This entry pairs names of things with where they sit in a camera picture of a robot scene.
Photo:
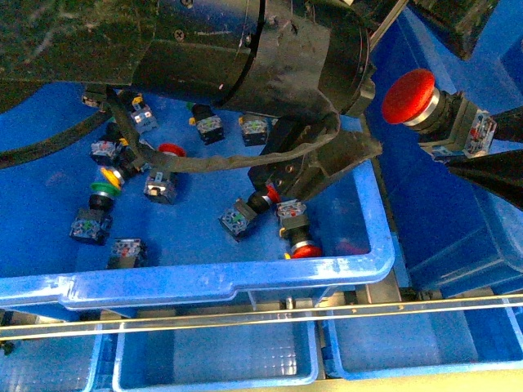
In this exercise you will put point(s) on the red button small left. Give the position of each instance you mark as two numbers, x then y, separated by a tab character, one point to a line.
161	185

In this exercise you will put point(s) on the small blue bin left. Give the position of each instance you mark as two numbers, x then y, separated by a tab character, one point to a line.
50	364

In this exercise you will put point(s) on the small blue bin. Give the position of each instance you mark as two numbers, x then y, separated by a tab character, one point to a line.
274	352
50	364
423	344

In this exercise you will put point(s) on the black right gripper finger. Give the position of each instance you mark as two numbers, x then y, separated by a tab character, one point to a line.
509	125
500	174

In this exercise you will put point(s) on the red button lying near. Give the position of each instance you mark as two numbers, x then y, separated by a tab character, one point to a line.
238	220

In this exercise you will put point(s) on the green button centre far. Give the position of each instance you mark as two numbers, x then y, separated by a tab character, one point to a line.
207	123

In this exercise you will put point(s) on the green button near left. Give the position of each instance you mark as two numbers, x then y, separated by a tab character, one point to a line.
92	225

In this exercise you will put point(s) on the blue bin with buttons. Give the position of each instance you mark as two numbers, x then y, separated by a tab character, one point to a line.
193	260

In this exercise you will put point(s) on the yellow button upright far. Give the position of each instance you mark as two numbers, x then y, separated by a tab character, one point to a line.
142	115

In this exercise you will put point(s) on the yellow button lying left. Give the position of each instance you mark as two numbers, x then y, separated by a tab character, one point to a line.
120	173

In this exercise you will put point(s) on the small blue bin middle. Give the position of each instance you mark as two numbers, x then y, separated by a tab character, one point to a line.
274	352

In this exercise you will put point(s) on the contact block near rim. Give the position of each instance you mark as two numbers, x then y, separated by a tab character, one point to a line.
128	253

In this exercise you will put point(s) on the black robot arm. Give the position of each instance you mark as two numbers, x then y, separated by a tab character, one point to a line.
305	63

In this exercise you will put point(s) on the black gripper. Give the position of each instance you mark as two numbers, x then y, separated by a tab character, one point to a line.
308	150

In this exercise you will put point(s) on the small blue bin right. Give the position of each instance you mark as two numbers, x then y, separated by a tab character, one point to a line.
423	344

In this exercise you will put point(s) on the red mushroom button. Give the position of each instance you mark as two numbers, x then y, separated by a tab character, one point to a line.
450	126

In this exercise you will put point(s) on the button by near wall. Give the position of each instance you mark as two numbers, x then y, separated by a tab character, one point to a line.
294	227

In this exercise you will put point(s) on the green button right far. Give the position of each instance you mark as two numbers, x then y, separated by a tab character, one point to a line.
254	129

